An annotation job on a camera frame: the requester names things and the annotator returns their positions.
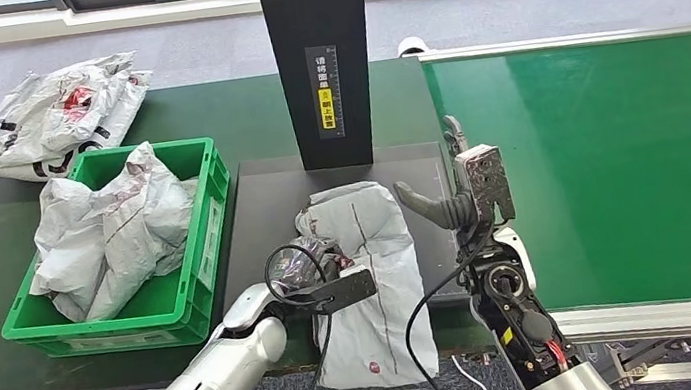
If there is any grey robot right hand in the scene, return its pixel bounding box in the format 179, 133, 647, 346
385, 113, 479, 238

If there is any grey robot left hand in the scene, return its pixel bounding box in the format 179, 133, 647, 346
266, 229, 359, 299

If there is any green conveyor belt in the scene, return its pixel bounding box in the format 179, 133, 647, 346
421, 26, 691, 338

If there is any black inbound scanner machine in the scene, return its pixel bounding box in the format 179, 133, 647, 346
183, 0, 471, 335

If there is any green plastic crate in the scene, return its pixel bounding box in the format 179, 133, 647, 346
0, 132, 252, 371

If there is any dark green table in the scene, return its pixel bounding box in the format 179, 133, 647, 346
0, 48, 496, 390

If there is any white bag with red print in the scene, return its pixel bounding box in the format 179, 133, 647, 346
0, 49, 150, 170

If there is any white bag with black print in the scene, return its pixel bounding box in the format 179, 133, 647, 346
0, 68, 166, 189

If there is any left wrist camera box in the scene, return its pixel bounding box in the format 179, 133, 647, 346
292, 266, 381, 321

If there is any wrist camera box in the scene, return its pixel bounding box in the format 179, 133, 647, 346
452, 141, 518, 230
292, 266, 381, 321

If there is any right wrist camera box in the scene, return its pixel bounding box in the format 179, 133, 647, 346
452, 141, 518, 230

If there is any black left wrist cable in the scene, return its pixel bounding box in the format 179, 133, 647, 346
259, 236, 372, 390

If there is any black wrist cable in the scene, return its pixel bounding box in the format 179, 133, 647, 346
390, 219, 519, 390
259, 236, 372, 390

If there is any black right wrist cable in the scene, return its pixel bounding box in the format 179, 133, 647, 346
390, 219, 519, 390

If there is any white cable under table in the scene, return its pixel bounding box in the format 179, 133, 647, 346
451, 347, 504, 390

